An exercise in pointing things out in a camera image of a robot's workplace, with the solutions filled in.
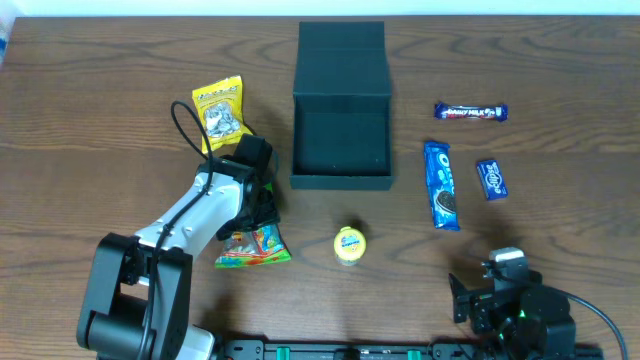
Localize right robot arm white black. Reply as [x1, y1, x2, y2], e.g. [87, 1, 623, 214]
[449, 274, 578, 360]

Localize Haribo gummy candy bag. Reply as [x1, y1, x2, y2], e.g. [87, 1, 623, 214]
[215, 223, 291, 269]

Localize Dairy Milk chocolate bar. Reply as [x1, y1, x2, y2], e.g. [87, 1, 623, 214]
[434, 102, 508, 122]

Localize blue Eclipse mint pack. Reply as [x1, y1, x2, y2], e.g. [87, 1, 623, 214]
[476, 160, 508, 201]

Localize yellow sunflower seed bag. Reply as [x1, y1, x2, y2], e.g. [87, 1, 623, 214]
[192, 75, 253, 155]

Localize dark green open box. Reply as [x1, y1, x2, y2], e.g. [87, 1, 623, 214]
[290, 21, 394, 191]

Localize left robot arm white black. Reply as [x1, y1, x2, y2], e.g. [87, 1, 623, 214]
[76, 155, 278, 359]

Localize yellow round gum container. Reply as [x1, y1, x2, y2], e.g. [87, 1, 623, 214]
[333, 226, 367, 266]

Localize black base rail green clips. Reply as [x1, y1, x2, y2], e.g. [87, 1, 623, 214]
[219, 339, 606, 360]

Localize blue Oreo cookie pack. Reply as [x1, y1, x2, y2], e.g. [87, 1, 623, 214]
[424, 141, 460, 231]

